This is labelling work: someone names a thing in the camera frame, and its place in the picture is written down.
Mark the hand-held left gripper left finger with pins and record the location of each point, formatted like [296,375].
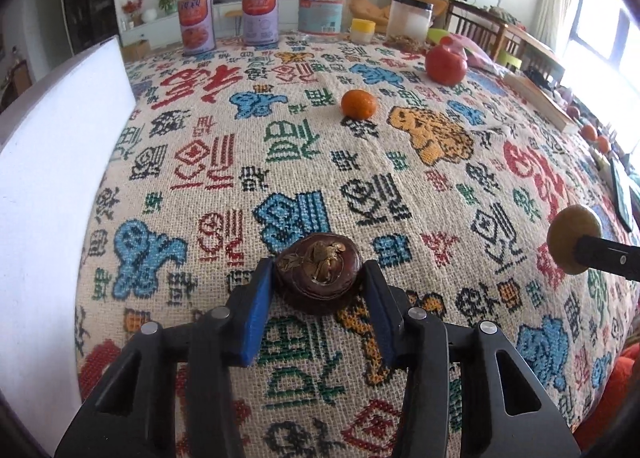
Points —
[255,313]

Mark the orange cover book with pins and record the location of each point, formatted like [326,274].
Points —
[542,102]

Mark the clear labelled plastic jar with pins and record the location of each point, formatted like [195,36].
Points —
[321,7]

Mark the pink white tin can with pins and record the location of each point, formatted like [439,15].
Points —
[259,12]
[197,22]

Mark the small orange tangerine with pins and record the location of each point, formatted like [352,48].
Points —
[603,144]
[358,103]
[589,132]

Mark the black smartphone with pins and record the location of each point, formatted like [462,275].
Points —
[622,195]

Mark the small yellow lid jar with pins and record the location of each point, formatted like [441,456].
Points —
[362,31]

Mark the dark brown mangosteen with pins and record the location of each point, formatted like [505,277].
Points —
[320,273]

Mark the wooden chair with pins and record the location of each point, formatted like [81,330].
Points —
[500,32]

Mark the patterned woven tablecloth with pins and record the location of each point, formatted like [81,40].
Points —
[320,177]

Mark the round olive-brown fruit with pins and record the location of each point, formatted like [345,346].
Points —
[567,233]

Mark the pink snack bag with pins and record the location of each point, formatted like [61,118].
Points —
[477,55]

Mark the orange cushion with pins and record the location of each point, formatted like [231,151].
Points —
[370,5]

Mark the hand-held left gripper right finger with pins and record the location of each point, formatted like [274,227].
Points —
[382,318]

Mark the clear jar black lid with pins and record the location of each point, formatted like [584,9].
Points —
[410,17]

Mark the red flower bunch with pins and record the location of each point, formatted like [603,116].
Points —
[132,5]

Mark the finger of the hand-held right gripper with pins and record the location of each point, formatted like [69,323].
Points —
[610,255]

